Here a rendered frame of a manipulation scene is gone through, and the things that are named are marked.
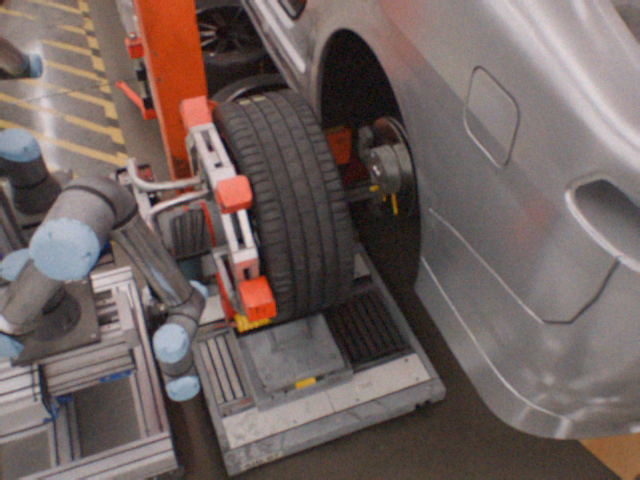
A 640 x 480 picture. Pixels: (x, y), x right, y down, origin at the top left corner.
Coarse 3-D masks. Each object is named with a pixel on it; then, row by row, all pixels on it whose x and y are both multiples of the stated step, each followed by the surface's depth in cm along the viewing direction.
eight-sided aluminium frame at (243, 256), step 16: (192, 128) 184; (208, 128) 184; (192, 144) 192; (208, 144) 200; (192, 160) 207; (208, 160) 175; (224, 160) 174; (208, 176) 173; (224, 176) 171; (224, 224) 171; (240, 224) 174; (224, 256) 220; (240, 256) 172; (256, 256) 173; (224, 272) 214; (240, 272) 175; (256, 272) 177; (224, 288) 214; (240, 304) 184
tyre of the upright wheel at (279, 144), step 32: (256, 96) 191; (288, 96) 186; (224, 128) 182; (256, 128) 174; (288, 128) 175; (320, 128) 176; (256, 160) 169; (288, 160) 171; (320, 160) 172; (256, 192) 167; (288, 192) 169; (320, 192) 171; (288, 224) 169; (320, 224) 172; (288, 256) 172; (320, 256) 175; (352, 256) 179; (288, 288) 177; (320, 288) 182
